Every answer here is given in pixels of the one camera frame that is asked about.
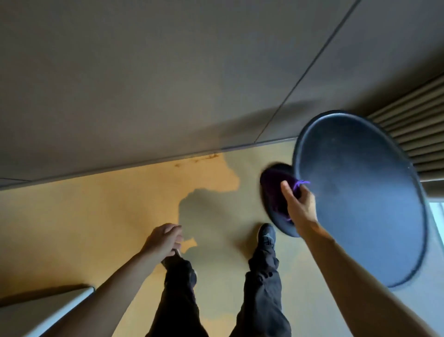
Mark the person's left fingers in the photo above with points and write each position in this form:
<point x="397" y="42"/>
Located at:
<point x="173" y="236"/>

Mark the black right shoe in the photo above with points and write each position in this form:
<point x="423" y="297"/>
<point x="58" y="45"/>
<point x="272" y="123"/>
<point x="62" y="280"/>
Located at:
<point x="266" y="234"/>

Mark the small round black plate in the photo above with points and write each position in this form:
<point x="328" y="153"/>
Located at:
<point x="277" y="222"/>

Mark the white furniture top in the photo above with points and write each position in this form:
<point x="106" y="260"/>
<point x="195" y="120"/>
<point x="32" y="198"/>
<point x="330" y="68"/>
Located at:
<point x="34" y="316"/>

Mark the beige pleated curtain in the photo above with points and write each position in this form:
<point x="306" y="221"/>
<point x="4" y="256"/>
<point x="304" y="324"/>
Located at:
<point x="416" y="114"/>

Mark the person's left forearm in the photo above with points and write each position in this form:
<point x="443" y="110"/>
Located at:
<point x="111" y="295"/>

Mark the person's right hand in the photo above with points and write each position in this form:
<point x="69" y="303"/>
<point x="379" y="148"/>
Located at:
<point x="303" y="208"/>

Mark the person's right thumb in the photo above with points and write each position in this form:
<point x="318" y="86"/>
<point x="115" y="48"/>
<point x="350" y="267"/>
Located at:
<point x="288" y="195"/>

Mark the person's left hand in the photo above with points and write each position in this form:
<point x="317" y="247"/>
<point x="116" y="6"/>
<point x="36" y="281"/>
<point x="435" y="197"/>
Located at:
<point x="159" y="241"/>

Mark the large round black tray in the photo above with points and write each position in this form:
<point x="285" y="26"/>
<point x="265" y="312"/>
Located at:
<point x="364" y="198"/>

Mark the black trousers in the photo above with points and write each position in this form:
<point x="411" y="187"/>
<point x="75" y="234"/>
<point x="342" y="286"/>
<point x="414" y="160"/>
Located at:
<point x="263" y="295"/>

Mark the purple cloth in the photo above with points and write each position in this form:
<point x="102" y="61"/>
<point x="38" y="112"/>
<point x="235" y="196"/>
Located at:
<point x="274" y="191"/>

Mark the person's right forearm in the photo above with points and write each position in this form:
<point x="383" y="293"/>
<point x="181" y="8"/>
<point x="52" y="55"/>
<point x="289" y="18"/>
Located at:
<point x="353" y="284"/>

